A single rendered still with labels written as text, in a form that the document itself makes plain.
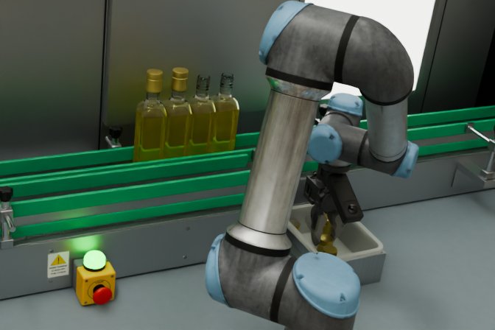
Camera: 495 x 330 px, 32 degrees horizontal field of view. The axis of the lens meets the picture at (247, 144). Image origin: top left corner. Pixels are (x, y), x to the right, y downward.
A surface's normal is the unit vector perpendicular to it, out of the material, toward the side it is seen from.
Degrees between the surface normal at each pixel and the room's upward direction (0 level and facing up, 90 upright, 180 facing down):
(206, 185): 90
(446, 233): 0
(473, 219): 0
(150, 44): 90
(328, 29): 46
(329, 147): 90
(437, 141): 90
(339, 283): 9
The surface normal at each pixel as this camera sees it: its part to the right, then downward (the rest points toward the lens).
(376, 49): 0.30, 0.03
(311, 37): -0.29, -0.03
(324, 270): 0.22, -0.82
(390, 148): 0.07, 0.90
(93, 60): 0.44, 0.45
